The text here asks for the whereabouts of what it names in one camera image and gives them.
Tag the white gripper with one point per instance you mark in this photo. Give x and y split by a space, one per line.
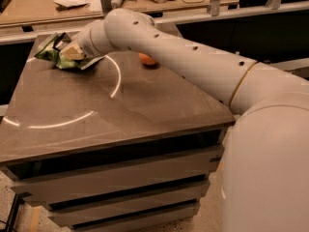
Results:
84 42

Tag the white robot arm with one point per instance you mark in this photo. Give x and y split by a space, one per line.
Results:
265 185

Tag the green jalapeno chip bag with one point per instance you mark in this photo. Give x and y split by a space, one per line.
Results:
45 51

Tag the white paper sheet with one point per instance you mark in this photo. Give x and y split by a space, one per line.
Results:
71 3

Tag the orange ball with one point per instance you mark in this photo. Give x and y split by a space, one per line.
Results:
146 59

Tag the grey drawer cabinet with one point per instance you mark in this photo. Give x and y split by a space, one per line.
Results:
113 148

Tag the metal railing frame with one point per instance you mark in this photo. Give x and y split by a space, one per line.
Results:
23 20

